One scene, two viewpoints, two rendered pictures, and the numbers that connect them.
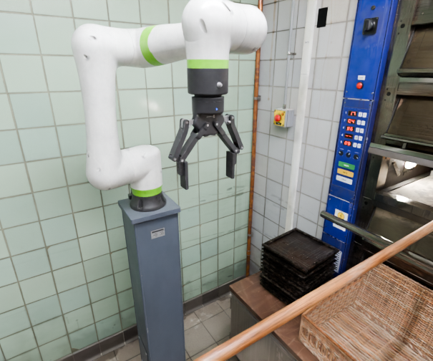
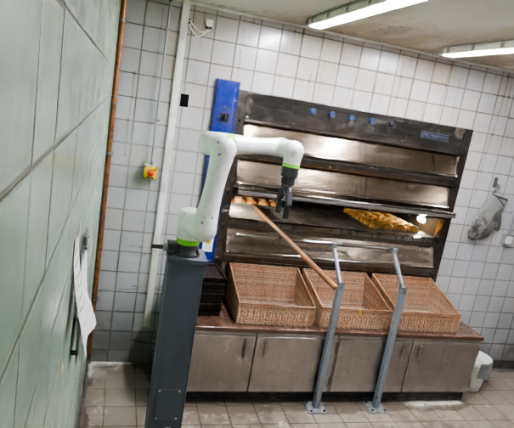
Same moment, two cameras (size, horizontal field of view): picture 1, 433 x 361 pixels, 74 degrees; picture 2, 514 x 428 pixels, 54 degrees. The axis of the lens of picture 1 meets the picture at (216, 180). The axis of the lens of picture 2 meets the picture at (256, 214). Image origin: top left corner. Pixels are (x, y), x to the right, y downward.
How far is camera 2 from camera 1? 267 cm
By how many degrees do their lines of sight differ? 70
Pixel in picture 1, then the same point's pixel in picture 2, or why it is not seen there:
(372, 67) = not seen: hidden behind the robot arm
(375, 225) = (229, 239)
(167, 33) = (247, 143)
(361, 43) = (218, 126)
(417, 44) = (245, 132)
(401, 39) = (239, 127)
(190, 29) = (299, 154)
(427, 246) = (258, 242)
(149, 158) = not seen: hidden behind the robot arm
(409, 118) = (245, 171)
